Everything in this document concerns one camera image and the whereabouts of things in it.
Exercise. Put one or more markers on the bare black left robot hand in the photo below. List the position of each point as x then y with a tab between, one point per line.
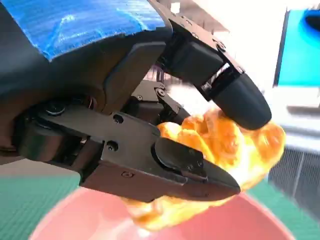
75	87

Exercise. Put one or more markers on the pink bowl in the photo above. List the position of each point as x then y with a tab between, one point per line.
95	220

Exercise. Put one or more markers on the long toy bread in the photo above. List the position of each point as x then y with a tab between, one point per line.
237	150

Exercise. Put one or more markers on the green cutting mat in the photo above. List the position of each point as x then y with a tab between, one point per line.
25	200

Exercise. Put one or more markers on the blue screen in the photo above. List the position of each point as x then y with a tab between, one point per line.
300	50

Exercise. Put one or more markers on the white unit with grey grille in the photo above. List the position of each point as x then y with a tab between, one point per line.
297	172

